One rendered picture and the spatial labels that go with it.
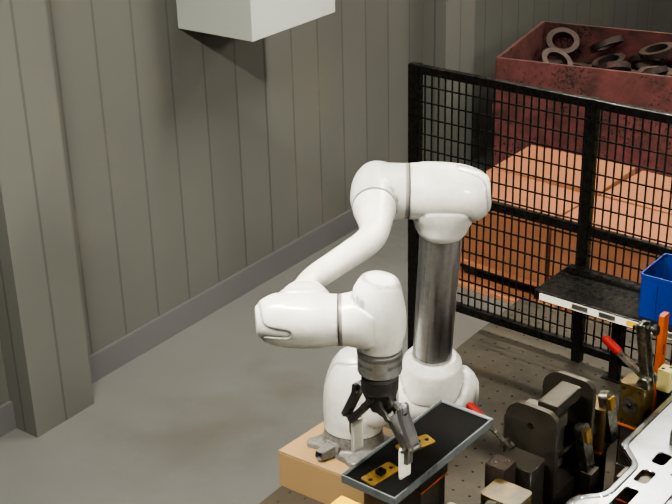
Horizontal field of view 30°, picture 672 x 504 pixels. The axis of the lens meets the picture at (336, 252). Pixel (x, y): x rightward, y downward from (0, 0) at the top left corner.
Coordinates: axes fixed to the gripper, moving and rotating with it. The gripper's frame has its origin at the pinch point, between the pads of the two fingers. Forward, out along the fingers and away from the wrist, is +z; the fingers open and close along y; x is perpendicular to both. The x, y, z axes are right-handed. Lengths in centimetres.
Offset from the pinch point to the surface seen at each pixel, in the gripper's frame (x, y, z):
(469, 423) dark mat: 27.4, 0.4, 4.0
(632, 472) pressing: 57, 24, 20
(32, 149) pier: 58, -231, 7
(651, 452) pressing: 67, 23, 20
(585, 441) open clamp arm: 51, 15, 13
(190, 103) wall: 152, -262, 19
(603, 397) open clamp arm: 65, 10, 10
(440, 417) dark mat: 24.8, -5.8, 4.0
